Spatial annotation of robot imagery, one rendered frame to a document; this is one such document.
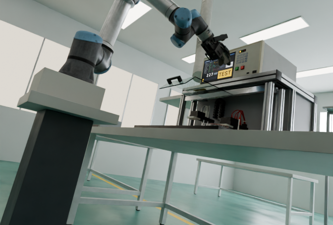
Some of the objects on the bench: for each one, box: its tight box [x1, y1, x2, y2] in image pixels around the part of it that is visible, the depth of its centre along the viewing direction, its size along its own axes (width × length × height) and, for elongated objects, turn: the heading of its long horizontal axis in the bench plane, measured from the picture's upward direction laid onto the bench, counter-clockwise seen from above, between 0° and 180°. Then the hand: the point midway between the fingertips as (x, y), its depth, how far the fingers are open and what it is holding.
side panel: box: [288, 89, 317, 131], centre depth 123 cm, size 28×3×32 cm, turn 164°
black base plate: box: [134, 125, 228, 129], centre depth 124 cm, size 47×64×2 cm
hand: (228, 62), depth 129 cm, fingers closed
